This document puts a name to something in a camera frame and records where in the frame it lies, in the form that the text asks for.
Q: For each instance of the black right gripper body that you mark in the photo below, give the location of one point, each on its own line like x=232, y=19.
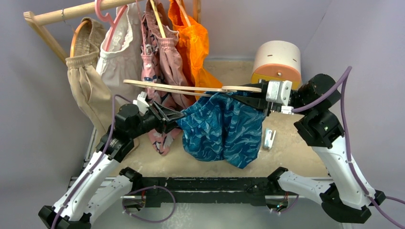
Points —
x=264, y=105

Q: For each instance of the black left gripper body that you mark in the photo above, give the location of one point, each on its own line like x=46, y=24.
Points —
x=154, y=119

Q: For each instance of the blue leaf-print shorts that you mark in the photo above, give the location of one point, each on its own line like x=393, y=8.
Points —
x=220, y=127

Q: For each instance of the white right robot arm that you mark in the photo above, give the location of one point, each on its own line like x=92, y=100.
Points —
x=348, y=197

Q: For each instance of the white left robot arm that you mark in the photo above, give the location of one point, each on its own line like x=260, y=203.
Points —
x=80, y=206

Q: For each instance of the pink navy patterned shorts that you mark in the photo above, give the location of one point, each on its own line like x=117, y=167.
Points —
x=152, y=72

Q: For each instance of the beige shorts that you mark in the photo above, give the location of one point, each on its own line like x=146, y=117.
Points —
x=93, y=97

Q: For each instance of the white shorts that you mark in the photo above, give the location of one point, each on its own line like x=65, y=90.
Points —
x=123, y=58

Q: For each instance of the orange shorts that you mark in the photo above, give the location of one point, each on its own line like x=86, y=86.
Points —
x=193, y=46

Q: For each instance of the yellow hanger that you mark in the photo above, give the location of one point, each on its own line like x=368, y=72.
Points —
x=158, y=20

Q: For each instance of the thin pink hanger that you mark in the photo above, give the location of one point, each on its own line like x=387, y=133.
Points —
x=142, y=29

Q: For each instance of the dusty pink shorts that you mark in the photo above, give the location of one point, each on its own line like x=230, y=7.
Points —
x=171, y=64

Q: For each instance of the orange hanger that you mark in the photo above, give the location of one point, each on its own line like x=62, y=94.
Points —
x=75, y=36

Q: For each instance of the light blue stapler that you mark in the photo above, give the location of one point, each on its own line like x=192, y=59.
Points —
x=269, y=137

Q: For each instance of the round pastel drawer box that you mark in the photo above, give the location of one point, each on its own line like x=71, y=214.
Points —
x=277, y=60

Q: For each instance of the wooden clothes rack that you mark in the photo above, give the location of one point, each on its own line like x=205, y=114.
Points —
x=38, y=22

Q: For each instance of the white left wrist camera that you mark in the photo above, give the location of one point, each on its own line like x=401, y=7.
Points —
x=141, y=102

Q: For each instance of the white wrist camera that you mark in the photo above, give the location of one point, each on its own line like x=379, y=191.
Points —
x=141, y=102
x=278, y=95

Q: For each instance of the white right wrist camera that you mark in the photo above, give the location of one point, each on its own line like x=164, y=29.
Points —
x=278, y=95

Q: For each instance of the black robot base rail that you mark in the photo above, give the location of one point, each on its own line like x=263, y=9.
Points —
x=256, y=191

